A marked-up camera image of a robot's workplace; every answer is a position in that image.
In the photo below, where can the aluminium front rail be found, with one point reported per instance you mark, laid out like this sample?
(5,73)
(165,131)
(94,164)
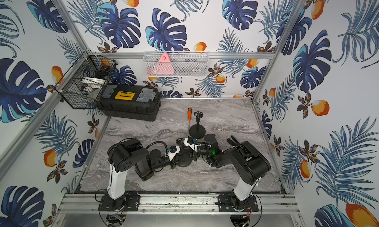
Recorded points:
(211,203)

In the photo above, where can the black clip piece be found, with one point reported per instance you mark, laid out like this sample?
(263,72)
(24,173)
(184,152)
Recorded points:
(233,141)

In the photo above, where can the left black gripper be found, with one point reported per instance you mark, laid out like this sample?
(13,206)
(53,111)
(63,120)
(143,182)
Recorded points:
(176,155)

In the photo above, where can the black round base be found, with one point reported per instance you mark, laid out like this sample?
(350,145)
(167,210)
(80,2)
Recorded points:
(183,160)
(197,132)

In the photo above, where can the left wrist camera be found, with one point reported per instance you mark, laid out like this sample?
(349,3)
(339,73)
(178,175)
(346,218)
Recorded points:
(172,151)

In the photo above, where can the pink triangle card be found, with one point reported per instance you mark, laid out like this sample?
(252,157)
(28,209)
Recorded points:
(163,66)

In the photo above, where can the black wire basket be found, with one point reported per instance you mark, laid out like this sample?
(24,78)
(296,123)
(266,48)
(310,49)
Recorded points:
(88,77)

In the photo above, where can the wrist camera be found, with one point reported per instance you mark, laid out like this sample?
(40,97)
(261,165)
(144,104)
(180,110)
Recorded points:
(188,142)
(172,151)

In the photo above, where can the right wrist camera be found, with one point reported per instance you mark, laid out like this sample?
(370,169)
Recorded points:
(188,142)

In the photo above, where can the orange handled screwdriver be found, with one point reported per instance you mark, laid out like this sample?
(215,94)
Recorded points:
(189,113)

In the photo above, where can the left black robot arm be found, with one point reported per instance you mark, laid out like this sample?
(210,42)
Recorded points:
(133,144)

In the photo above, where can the black stand pole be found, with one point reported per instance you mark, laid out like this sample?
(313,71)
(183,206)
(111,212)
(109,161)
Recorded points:
(198,115)

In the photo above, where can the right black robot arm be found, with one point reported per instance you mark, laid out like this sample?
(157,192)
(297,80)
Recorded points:
(260,167)

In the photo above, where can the black plastic toolbox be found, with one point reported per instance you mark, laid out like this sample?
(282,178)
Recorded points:
(133,102)

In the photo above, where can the clear mesh wall tray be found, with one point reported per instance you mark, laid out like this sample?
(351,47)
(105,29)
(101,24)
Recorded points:
(185,63)

